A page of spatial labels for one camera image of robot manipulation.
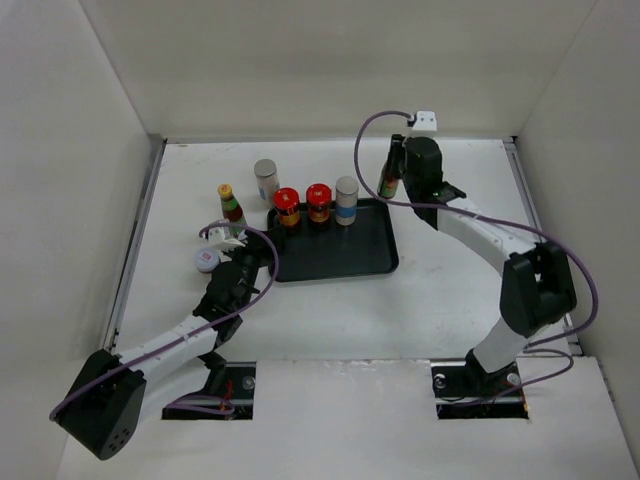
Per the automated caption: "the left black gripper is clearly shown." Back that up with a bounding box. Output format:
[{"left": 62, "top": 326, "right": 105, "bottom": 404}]
[{"left": 222, "top": 225, "right": 284, "bottom": 311}]

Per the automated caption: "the green sauce bottle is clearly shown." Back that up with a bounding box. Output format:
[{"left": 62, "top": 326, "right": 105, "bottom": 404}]
[
  {"left": 377, "top": 150, "right": 400, "bottom": 200},
  {"left": 217, "top": 184, "right": 246, "bottom": 237}
]

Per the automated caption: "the silver-lid blue jar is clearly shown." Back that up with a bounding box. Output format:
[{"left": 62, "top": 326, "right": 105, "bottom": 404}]
[{"left": 334, "top": 176, "right": 359, "bottom": 226}]

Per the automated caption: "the red-lid sauce jar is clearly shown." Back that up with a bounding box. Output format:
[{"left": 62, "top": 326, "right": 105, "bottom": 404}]
[
  {"left": 273, "top": 187, "right": 301, "bottom": 235},
  {"left": 306, "top": 183, "right": 332, "bottom": 231}
]

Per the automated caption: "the silver-lid spice jar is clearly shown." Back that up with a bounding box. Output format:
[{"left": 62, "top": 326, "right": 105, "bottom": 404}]
[{"left": 254, "top": 158, "right": 280, "bottom": 206}]

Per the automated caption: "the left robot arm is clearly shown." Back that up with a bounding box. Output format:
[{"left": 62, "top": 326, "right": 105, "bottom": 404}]
[{"left": 49, "top": 228, "right": 285, "bottom": 460}]

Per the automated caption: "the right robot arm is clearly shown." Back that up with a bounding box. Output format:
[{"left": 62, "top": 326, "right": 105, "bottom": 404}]
[{"left": 385, "top": 134, "right": 577, "bottom": 396}]

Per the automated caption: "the black plastic tray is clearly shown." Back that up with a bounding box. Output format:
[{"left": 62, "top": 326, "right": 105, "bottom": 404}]
[{"left": 269, "top": 198, "right": 399, "bottom": 283}]

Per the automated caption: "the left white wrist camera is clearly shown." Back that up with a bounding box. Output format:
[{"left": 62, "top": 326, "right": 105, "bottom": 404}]
[{"left": 199, "top": 221, "right": 235, "bottom": 252}]

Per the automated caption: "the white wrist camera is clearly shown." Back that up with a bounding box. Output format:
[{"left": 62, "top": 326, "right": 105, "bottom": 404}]
[
  {"left": 199, "top": 221, "right": 235, "bottom": 252},
  {"left": 407, "top": 110, "right": 438, "bottom": 135}
]

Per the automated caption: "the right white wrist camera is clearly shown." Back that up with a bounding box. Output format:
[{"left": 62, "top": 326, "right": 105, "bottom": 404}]
[{"left": 407, "top": 110, "right": 438, "bottom": 135}]

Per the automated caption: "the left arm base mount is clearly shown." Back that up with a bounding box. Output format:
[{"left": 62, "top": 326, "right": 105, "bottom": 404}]
[{"left": 161, "top": 352, "right": 257, "bottom": 421}]

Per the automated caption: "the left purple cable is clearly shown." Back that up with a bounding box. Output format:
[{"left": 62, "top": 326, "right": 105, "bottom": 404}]
[{"left": 48, "top": 222, "right": 279, "bottom": 424}]

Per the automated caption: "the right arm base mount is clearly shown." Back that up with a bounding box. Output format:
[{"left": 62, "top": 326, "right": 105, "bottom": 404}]
[{"left": 431, "top": 351, "right": 529, "bottom": 420}]

